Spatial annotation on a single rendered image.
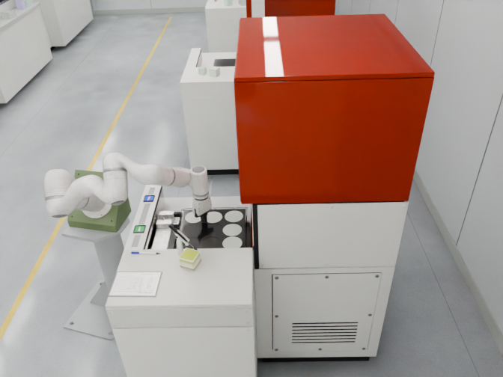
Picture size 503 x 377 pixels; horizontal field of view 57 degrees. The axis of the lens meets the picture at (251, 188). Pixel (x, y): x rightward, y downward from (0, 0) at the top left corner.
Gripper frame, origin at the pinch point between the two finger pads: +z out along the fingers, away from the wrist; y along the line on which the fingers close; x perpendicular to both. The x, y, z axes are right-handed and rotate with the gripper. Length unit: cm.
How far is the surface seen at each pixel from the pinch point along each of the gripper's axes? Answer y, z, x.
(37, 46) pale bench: -136, 53, -531
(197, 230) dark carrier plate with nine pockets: 6.9, 2.6, 2.2
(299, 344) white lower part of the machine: -16, 72, 56
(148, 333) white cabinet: 59, 14, 28
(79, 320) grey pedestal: 58, 91, -71
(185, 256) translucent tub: 31.5, -10.8, 25.0
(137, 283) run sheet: 53, -4, 17
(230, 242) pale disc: 1.4, 2.6, 22.1
